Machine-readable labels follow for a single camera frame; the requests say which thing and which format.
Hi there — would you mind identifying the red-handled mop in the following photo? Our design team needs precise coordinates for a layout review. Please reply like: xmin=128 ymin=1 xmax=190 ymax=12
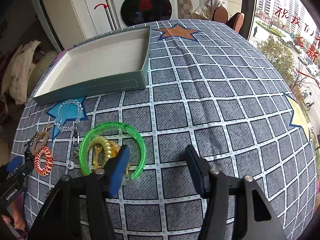
xmin=94 ymin=0 xmax=117 ymax=31

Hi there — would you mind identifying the person's left hand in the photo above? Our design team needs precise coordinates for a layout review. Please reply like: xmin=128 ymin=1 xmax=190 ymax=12
xmin=9 ymin=198 xmax=26 ymax=231

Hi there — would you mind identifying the white tote bag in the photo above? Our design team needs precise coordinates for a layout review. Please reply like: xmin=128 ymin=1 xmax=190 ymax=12
xmin=191 ymin=0 xmax=226 ymax=20

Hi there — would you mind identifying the light green sofa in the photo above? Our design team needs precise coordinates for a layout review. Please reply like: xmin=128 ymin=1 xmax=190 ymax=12
xmin=27 ymin=50 xmax=57 ymax=97

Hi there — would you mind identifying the white front-load washing machine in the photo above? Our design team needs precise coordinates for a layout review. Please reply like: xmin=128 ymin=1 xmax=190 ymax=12
xmin=112 ymin=0 xmax=178 ymax=28

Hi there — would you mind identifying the teal shallow cardboard tray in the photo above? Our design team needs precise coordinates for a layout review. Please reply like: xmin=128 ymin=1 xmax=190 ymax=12
xmin=32 ymin=25 xmax=151 ymax=105

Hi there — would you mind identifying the beige jacket on sofa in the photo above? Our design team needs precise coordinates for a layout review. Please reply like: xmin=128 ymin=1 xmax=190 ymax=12
xmin=1 ymin=40 xmax=41 ymax=105

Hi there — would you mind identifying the brown slipper pair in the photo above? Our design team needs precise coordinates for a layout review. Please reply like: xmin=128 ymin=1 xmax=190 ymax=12
xmin=212 ymin=7 xmax=245 ymax=33

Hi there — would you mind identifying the checkered cloth bag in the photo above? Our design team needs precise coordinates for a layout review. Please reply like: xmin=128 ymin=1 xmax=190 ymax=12
xmin=177 ymin=0 xmax=193 ymax=19

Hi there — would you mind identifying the yellow spiral hair tie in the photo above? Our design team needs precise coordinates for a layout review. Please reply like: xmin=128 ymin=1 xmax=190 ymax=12
xmin=80 ymin=135 xmax=131 ymax=178

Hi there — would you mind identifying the orange spiral hair tie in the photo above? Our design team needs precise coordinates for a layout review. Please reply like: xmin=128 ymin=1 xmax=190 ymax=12
xmin=34 ymin=146 xmax=54 ymax=177

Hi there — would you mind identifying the silver spiked hair clip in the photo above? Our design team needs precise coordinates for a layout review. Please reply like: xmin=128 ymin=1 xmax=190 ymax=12
xmin=24 ymin=130 xmax=40 ymax=160

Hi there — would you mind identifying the brown braided bracelet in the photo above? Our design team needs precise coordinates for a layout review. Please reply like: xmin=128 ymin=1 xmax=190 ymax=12
xmin=31 ymin=123 xmax=54 ymax=156

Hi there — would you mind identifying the clear crystal bead bracelet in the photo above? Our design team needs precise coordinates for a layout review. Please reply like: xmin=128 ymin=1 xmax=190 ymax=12
xmin=54 ymin=99 xmax=84 ymax=132

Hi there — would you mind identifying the silver chain with clasp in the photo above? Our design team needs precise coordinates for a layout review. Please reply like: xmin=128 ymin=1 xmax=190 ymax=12
xmin=67 ymin=122 xmax=81 ymax=169

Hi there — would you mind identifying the green translucent bangle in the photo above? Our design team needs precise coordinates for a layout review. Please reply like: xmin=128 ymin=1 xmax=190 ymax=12
xmin=79 ymin=121 xmax=146 ymax=179

